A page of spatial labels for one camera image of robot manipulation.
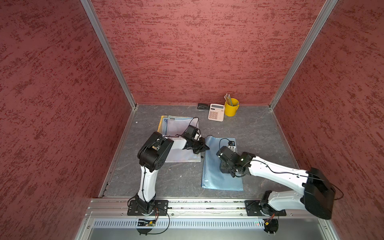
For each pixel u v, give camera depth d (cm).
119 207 76
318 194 41
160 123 109
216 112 114
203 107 119
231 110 110
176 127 107
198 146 87
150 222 71
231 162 62
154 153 53
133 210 73
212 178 83
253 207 74
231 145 74
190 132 82
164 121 109
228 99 106
